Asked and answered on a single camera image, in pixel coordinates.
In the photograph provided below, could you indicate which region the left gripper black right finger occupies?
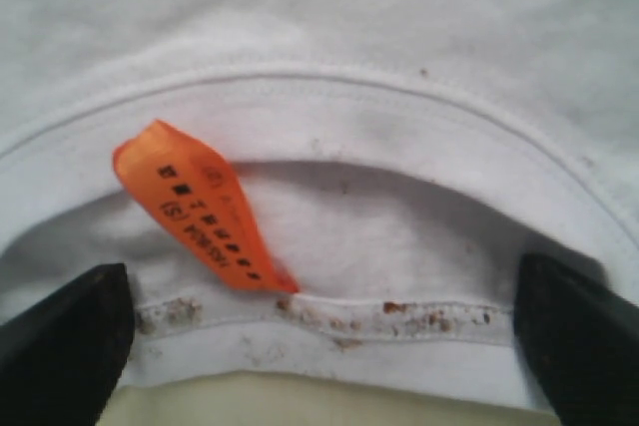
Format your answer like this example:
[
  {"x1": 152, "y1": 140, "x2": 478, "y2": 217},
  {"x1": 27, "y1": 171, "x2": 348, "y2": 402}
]
[{"x1": 513, "y1": 253, "x2": 638, "y2": 425}]

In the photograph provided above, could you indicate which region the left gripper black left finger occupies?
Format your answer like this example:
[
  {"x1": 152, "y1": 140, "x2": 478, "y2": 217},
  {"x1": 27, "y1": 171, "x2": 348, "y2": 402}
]
[{"x1": 1, "y1": 263, "x2": 135, "y2": 425}]

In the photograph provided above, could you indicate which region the white t-shirt red print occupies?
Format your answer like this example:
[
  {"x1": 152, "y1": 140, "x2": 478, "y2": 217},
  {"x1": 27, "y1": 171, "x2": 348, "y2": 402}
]
[{"x1": 1, "y1": 0, "x2": 638, "y2": 410}]

